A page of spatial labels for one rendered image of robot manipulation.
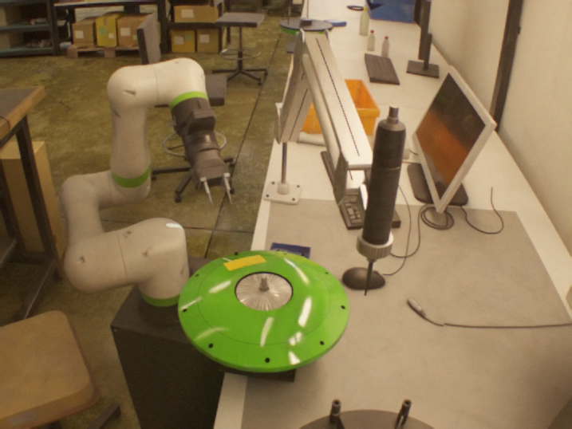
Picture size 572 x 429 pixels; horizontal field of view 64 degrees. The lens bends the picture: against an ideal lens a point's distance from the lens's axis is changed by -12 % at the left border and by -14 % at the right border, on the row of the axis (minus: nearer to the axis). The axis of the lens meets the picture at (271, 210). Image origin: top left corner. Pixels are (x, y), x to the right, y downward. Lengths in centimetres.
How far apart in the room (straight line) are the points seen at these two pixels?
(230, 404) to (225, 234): 202
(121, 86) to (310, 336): 68
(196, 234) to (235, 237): 22
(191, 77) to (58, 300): 171
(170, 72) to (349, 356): 74
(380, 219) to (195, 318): 39
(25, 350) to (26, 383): 13
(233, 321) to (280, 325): 8
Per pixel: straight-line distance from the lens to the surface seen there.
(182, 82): 119
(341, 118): 82
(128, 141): 132
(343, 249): 133
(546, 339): 125
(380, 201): 65
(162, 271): 117
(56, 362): 151
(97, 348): 237
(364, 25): 349
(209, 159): 112
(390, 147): 62
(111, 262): 114
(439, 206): 144
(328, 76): 91
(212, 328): 88
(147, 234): 116
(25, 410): 144
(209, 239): 289
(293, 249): 130
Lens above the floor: 172
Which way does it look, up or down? 33 degrees down
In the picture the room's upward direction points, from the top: 1 degrees clockwise
